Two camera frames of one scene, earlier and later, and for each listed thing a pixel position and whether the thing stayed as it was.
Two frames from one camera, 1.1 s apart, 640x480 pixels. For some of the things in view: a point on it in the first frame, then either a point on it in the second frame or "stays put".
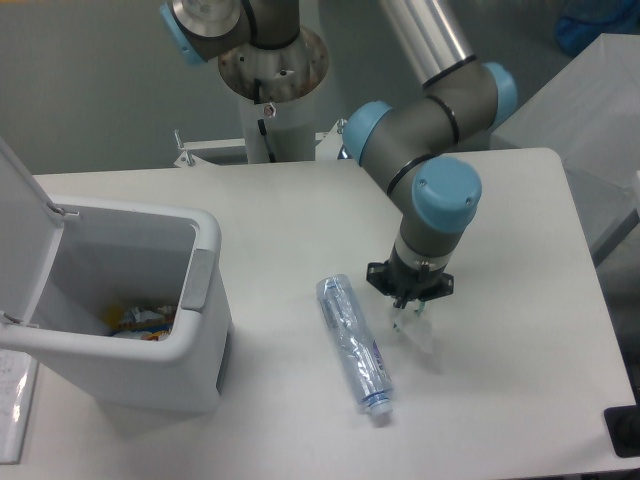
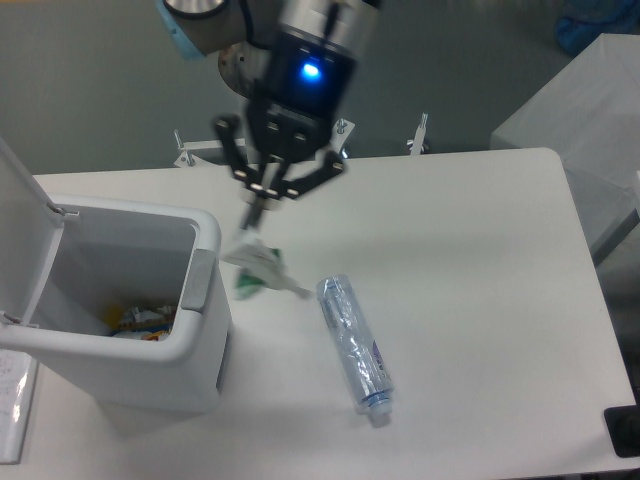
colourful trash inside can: x=143 y=324 stays put
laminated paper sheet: x=18 y=373 stays put
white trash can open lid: x=131 y=298 stays put
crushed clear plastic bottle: x=360 y=352 stays put
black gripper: x=406 y=282 → x=292 y=120
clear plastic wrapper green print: x=416 y=332 → x=261 y=267
